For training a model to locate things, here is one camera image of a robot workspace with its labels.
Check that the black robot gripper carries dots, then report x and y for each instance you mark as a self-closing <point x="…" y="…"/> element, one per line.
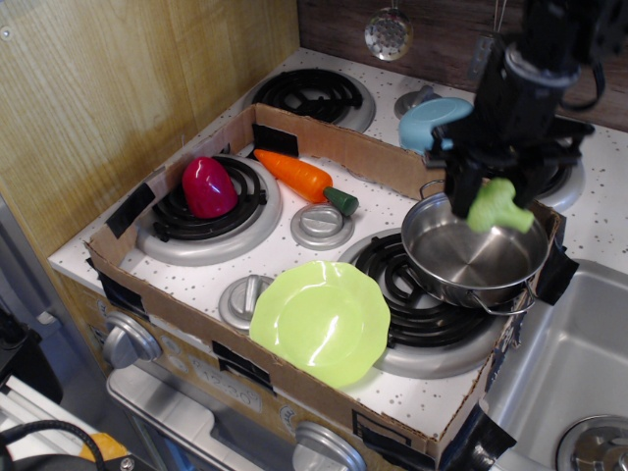
<point x="513" y="125"/>

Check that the green toy broccoli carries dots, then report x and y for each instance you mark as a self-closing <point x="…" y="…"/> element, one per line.
<point x="494" y="206"/>

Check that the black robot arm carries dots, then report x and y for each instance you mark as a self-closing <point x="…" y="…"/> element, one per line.
<point x="555" y="62"/>

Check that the stainless steel pan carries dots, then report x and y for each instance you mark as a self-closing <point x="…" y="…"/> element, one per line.
<point x="493" y="271"/>

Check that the back right black burner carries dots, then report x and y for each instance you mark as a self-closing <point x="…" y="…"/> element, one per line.
<point x="564" y="181"/>

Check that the black burner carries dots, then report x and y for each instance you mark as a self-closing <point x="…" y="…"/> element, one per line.
<point x="170" y="233"/>
<point x="428" y="339"/>
<point x="564" y="181"/>
<point x="326" y="96"/>

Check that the light blue plastic bowl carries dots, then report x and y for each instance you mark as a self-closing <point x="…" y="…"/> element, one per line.
<point x="415" y="127"/>

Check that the back silver stove knob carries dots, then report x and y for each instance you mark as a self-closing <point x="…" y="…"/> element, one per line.
<point x="412" y="99"/>

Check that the silver stove knob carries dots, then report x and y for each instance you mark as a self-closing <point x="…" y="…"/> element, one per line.
<point x="412" y="99"/>
<point x="321" y="226"/>
<point x="238" y="301"/>

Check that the hanging metal spatula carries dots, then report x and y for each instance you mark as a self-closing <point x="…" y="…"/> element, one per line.
<point x="484" y="43"/>

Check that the front right black burner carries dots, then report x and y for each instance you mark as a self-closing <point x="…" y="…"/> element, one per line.
<point x="428" y="339"/>

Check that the hanging metal strainer ladle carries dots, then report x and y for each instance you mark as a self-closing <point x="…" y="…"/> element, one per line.
<point x="389" y="33"/>

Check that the orange toy carrot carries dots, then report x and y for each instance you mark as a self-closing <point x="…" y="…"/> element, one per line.
<point x="308" y="181"/>

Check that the centre silver stove knob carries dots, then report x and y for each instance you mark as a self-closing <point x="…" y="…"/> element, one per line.
<point x="321" y="226"/>

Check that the back left black burner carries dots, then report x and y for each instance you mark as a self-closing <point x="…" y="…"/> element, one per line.
<point x="326" y="96"/>

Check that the steel sink basin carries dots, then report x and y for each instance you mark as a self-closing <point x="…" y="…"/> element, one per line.
<point x="571" y="364"/>

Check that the light green plastic plate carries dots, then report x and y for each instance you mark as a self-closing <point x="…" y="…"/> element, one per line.
<point x="327" y="319"/>

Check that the cardboard fence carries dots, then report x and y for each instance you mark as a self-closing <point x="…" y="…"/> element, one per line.
<point x="378" y="413"/>

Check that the silver sink drain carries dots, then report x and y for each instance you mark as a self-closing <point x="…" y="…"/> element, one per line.
<point x="594" y="443"/>

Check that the magenta toy eggplant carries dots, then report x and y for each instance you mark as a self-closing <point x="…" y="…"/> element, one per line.
<point x="208" y="189"/>

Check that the front silver stove knob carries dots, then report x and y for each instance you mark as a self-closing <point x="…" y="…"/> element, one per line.
<point x="238" y="301"/>

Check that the right oven dial knob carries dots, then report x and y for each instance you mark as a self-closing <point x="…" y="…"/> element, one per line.
<point x="317" y="448"/>

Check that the oven dial knob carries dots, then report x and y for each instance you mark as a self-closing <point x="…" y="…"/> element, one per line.
<point x="317" y="448"/>
<point x="127" y="342"/>

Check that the front left black burner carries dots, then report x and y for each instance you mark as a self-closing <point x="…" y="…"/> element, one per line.
<point x="170" y="233"/>

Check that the left oven dial knob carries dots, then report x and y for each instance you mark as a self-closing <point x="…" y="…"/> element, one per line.
<point x="127" y="342"/>

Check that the orange yellow cloth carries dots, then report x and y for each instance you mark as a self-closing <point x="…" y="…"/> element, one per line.
<point x="109" y="448"/>

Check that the silver oven door handle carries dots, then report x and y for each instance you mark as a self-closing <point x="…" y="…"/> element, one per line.
<point x="177" y="430"/>

